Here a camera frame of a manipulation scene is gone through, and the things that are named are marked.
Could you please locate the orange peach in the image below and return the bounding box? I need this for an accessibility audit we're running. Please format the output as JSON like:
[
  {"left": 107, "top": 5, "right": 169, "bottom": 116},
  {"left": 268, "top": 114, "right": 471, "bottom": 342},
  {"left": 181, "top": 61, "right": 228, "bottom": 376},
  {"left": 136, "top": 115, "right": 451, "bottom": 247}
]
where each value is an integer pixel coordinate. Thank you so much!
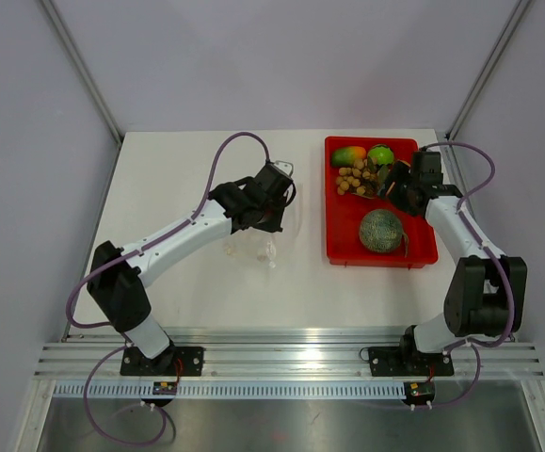
[{"left": 385, "top": 182, "right": 395, "bottom": 199}]

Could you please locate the clear zip top bag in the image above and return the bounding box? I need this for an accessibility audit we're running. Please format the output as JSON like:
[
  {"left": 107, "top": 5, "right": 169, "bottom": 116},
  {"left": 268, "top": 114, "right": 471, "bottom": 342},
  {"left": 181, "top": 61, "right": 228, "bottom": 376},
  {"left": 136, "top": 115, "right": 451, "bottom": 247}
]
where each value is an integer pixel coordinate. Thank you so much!
[{"left": 222, "top": 234, "right": 277, "bottom": 268}]

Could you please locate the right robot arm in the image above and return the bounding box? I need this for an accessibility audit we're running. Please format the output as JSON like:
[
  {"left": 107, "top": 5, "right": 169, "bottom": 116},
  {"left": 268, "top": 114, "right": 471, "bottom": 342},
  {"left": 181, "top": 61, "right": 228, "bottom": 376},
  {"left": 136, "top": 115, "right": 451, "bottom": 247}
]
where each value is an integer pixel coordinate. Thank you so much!
[{"left": 379, "top": 143, "right": 527, "bottom": 374}]

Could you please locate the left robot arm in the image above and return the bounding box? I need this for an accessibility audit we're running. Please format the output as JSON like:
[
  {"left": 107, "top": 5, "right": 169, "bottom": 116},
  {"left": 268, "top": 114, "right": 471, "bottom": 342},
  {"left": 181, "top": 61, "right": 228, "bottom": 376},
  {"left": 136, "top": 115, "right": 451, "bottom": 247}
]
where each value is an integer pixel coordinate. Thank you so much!
[{"left": 87, "top": 161, "right": 297, "bottom": 377}]

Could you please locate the yellow star fruit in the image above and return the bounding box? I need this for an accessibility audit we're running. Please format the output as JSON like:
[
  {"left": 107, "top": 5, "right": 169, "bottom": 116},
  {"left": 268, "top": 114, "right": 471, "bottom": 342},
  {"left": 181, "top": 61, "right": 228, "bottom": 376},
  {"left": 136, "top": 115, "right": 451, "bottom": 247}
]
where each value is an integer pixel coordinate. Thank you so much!
[{"left": 393, "top": 160, "right": 410, "bottom": 171}]

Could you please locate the green round fruit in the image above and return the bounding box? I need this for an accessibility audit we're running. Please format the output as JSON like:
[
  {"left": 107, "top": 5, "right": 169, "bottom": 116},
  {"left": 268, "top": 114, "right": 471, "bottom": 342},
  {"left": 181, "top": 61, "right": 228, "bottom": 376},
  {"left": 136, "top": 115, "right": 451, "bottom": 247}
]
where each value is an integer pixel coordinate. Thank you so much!
[{"left": 367, "top": 144, "right": 394, "bottom": 166}]

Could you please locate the brown longan bunch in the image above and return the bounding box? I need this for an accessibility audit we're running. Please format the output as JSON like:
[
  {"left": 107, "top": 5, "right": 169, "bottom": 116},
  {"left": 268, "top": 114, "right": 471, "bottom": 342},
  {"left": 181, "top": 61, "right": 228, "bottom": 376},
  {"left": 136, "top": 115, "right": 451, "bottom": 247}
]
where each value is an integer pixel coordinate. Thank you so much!
[{"left": 335, "top": 159, "right": 390, "bottom": 199}]

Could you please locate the green netted melon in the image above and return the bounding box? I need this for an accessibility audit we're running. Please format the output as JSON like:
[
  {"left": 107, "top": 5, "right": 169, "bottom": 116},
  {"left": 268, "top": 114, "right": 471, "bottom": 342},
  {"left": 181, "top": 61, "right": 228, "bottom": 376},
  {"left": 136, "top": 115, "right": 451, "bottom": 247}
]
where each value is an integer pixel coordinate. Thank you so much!
[{"left": 359, "top": 209, "right": 404, "bottom": 253}]

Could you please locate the green orange mango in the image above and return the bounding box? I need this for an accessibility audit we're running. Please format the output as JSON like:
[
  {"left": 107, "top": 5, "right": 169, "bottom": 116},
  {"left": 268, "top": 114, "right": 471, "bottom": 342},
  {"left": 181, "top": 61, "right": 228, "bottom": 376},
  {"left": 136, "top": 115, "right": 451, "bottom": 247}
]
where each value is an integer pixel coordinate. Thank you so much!
[{"left": 330, "top": 146, "right": 367, "bottom": 168}]

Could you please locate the red plastic tray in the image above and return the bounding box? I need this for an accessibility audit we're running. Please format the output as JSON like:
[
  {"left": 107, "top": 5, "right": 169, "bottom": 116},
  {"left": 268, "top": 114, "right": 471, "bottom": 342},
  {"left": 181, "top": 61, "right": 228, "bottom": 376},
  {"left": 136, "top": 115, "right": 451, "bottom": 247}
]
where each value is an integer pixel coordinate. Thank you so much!
[{"left": 324, "top": 136, "right": 439, "bottom": 269}]

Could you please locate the right controller board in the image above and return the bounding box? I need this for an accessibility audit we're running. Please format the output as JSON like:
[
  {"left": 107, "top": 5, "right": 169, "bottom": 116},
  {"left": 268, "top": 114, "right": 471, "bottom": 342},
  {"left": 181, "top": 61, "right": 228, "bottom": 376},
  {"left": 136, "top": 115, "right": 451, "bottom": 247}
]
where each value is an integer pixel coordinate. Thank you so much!
[{"left": 403, "top": 380, "right": 436, "bottom": 406}]

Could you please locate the controller board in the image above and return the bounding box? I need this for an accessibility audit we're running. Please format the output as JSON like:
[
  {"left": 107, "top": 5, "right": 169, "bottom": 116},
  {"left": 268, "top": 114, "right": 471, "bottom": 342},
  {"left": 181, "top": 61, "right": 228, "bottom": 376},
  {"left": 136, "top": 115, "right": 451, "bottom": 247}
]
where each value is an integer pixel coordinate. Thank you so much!
[
  {"left": 152, "top": 381, "right": 178, "bottom": 396},
  {"left": 403, "top": 380, "right": 436, "bottom": 406}
]

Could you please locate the left controller board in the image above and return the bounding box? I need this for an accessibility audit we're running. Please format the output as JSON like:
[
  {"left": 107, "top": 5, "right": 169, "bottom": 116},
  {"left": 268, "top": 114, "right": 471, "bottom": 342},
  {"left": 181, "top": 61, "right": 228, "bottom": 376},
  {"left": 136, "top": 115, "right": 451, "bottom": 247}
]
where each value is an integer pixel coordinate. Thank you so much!
[{"left": 152, "top": 381, "right": 178, "bottom": 396}]

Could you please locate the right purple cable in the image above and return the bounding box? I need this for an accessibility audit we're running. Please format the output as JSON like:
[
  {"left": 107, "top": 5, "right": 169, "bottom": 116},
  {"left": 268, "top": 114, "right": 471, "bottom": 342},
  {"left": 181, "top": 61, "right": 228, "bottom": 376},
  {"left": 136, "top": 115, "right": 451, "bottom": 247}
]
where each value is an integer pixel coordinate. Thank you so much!
[{"left": 417, "top": 140, "right": 518, "bottom": 410}]

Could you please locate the purple cable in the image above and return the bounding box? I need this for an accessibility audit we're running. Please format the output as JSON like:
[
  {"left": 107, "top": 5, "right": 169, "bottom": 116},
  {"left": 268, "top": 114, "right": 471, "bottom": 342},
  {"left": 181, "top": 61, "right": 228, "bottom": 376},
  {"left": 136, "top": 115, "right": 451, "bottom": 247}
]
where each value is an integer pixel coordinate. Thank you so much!
[
  {"left": 417, "top": 140, "right": 518, "bottom": 410},
  {"left": 66, "top": 131, "right": 179, "bottom": 446}
]

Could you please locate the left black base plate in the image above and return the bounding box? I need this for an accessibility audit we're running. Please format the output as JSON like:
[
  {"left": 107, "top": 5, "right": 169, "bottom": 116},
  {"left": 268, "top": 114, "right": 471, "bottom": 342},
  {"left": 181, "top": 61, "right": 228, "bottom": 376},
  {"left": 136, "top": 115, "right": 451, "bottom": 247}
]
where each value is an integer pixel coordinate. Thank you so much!
[{"left": 120, "top": 347, "right": 205, "bottom": 377}]

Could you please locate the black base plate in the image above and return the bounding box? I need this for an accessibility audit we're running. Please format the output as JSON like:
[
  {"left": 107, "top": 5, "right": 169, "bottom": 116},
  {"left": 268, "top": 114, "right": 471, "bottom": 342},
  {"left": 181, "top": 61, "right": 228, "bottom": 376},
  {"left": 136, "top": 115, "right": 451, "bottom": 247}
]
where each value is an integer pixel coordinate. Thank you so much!
[
  {"left": 358, "top": 347, "right": 455, "bottom": 378},
  {"left": 120, "top": 347, "right": 205, "bottom": 377}
]

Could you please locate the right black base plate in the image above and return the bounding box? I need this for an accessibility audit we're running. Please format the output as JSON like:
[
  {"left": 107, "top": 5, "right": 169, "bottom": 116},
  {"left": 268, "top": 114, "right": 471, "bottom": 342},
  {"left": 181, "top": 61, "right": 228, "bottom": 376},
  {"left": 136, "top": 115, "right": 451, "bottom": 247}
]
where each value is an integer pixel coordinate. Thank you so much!
[{"left": 358, "top": 347, "right": 455, "bottom": 378}]

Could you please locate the right frame post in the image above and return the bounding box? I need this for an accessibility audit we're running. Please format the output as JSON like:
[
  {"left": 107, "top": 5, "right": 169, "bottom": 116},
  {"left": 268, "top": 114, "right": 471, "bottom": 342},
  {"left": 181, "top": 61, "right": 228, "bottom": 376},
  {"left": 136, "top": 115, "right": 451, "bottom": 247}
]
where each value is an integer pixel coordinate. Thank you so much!
[{"left": 444, "top": 0, "right": 535, "bottom": 141}]

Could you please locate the frame post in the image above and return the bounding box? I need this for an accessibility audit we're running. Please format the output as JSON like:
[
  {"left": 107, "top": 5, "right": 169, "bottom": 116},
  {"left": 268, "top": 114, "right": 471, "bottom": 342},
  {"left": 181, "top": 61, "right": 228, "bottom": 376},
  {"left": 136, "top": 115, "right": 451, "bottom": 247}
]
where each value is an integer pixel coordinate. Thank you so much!
[
  {"left": 37, "top": 0, "right": 124, "bottom": 149},
  {"left": 444, "top": 0, "right": 535, "bottom": 141}
]

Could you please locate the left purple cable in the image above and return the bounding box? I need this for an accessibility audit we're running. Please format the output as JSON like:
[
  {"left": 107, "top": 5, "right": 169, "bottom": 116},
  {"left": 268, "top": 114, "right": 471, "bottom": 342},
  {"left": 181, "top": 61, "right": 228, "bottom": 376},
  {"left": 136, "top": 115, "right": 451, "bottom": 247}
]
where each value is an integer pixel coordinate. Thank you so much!
[{"left": 66, "top": 131, "right": 179, "bottom": 446}]

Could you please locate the left frame post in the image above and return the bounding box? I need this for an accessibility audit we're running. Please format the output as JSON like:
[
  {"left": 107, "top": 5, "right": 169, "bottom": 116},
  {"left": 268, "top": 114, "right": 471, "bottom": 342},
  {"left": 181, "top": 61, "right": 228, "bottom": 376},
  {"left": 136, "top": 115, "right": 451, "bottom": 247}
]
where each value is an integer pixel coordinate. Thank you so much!
[{"left": 37, "top": 0, "right": 124, "bottom": 149}]

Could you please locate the aluminium rail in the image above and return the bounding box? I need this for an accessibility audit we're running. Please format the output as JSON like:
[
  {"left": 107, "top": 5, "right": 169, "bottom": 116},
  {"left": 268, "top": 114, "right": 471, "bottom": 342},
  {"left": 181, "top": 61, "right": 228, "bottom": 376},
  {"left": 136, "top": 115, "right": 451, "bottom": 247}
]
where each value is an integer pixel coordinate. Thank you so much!
[{"left": 34, "top": 327, "right": 545, "bottom": 381}]

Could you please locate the white slotted cable duct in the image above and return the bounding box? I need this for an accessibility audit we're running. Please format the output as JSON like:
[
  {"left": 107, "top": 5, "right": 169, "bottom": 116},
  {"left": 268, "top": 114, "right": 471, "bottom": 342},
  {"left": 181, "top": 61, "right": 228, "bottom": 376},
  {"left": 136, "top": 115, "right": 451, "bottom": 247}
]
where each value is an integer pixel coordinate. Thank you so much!
[{"left": 53, "top": 380, "right": 405, "bottom": 400}]

